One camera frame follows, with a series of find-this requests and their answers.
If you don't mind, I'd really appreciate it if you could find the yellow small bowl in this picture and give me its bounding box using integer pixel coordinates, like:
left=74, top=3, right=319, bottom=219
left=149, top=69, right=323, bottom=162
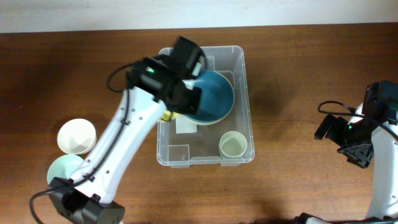
left=158, top=111, right=180, bottom=123

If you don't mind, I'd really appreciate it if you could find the blue plate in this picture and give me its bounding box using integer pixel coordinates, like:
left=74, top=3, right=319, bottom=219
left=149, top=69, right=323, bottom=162
left=183, top=69, right=235, bottom=122

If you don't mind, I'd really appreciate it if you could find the clear plastic storage bin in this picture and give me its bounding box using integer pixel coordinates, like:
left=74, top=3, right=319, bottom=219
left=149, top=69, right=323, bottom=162
left=157, top=45, right=255, bottom=168

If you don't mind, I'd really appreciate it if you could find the cream cup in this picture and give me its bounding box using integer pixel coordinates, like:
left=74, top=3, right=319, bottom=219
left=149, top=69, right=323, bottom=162
left=219, top=131, right=248, bottom=159

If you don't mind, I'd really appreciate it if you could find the white small bowl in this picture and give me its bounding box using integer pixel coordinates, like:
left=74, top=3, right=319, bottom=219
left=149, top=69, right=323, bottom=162
left=57, top=118, right=96, bottom=155

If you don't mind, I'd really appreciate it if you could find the mint green small bowl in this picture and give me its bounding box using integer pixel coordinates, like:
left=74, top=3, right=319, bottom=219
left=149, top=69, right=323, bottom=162
left=47, top=154, right=84, bottom=184

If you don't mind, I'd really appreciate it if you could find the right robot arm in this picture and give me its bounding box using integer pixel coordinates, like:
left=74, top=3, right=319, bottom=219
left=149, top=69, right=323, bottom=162
left=314, top=80, right=397, bottom=223

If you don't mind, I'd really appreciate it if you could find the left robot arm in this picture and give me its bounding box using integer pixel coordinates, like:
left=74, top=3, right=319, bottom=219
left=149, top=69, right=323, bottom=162
left=39, top=37, right=206, bottom=223

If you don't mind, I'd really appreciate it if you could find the right black cable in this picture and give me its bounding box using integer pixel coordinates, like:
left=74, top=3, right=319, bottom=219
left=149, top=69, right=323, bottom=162
left=317, top=100, right=398, bottom=141

